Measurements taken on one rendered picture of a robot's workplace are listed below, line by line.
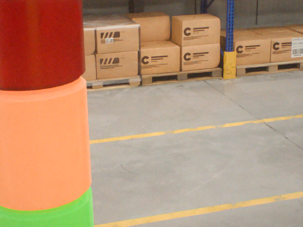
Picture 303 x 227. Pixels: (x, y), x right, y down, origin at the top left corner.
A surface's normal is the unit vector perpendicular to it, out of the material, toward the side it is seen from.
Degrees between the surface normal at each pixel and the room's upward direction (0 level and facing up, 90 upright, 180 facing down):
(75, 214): 90
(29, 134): 90
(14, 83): 90
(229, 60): 90
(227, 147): 0
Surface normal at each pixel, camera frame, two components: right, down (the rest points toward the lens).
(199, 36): 0.31, 0.32
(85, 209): 0.94, 0.10
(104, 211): -0.01, -0.95
